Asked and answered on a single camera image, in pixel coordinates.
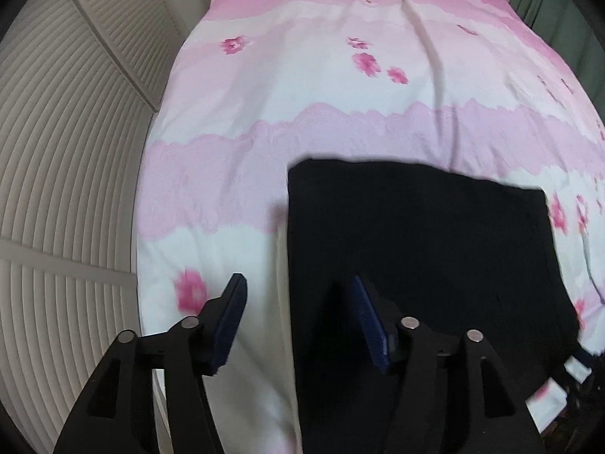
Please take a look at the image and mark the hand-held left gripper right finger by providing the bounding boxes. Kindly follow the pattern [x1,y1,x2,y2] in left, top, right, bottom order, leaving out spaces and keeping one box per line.
[352,275,544,454]

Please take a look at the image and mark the grey green curtain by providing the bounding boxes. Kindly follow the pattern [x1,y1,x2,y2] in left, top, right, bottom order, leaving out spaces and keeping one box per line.
[510,0,605,81]

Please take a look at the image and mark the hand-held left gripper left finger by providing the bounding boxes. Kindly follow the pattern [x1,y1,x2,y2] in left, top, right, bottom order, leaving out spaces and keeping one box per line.
[52,273,248,454]

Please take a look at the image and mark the white louvered closet door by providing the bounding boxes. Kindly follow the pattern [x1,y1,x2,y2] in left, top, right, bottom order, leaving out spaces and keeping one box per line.
[0,0,166,454]
[64,0,219,110]

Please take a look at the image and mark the pink floral blanket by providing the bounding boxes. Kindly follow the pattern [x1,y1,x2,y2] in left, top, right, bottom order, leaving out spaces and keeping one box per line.
[136,0,605,454]

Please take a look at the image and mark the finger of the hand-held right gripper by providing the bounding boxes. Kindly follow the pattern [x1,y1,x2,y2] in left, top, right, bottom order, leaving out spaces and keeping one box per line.
[562,344,605,389]

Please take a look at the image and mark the black pants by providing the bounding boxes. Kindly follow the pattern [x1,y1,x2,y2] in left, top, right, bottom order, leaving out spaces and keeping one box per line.
[287,157,583,454]

